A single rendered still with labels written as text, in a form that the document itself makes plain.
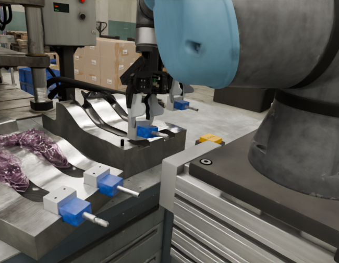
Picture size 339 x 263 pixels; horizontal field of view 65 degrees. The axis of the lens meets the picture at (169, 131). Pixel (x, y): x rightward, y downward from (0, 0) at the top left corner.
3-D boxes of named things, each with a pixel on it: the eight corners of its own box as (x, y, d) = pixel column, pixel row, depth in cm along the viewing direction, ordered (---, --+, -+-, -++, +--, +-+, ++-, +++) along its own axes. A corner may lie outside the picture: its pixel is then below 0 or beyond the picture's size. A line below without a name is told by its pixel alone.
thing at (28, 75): (64, 85, 436) (63, 71, 428) (41, 88, 403) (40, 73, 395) (41, 79, 464) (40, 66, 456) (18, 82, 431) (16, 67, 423)
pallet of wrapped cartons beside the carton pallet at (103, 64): (142, 92, 518) (144, 42, 485) (112, 99, 456) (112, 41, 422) (99, 82, 580) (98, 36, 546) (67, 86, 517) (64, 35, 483)
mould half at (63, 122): (184, 153, 91) (188, 116, 86) (123, 179, 73) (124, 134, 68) (100, 115, 122) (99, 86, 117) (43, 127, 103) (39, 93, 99)
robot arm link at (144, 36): (129, 28, 68) (152, 35, 75) (128, 47, 69) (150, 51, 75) (149, 26, 64) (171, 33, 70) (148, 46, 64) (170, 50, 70)
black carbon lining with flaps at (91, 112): (160, 133, 88) (162, 106, 85) (121, 145, 77) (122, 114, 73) (100, 108, 109) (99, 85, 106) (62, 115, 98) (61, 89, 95)
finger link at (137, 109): (136, 129, 66) (145, 93, 67) (122, 126, 70) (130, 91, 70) (145, 131, 69) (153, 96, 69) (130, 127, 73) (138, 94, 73)
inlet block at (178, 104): (201, 116, 99) (202, 101, 97) (192, 118, 95) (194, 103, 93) (174, 107, 107) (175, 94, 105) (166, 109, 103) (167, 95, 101)
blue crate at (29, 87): (65, 97, 443) (64, 84, 436) (42, 101, 409) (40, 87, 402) (43, 90, 473) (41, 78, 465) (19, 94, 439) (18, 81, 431)
